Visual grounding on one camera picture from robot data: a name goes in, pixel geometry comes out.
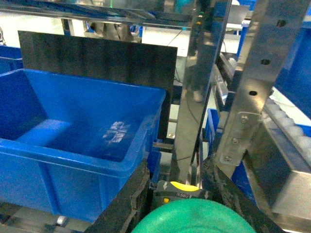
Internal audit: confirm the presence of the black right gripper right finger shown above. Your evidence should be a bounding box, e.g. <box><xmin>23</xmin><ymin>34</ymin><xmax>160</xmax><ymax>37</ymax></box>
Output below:
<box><xmin>202</xmin><ymin>156</ymin><xmax>284</xmax><ymax>233</ymax></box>

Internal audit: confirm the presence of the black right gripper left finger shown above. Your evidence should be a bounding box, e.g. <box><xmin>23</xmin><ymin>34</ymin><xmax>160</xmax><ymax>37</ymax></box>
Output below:
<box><xmin>85</xmin><ymin>159</ymin><xmax>150</xmax><ymax>233</ymax></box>

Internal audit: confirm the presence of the blue bin on left shelf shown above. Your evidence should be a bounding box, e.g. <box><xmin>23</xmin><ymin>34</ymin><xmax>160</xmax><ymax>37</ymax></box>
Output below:
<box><xmin>0</xmin><ymin>69</ymin><xmax>166</xmax><ymax>222</ymax></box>

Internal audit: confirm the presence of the black backing board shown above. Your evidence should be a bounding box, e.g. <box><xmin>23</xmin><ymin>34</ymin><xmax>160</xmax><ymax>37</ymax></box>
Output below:
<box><xmin>18</xmin><ymin>31</ymin><xmax>177</xmax><ymax>139</ymax></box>

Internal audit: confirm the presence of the steel shelf upright post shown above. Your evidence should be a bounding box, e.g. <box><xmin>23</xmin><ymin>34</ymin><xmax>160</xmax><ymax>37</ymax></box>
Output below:
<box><xmin>215</xmin><ymin>0</ymin><xmax>311</xmax><ymax>166</ymax></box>

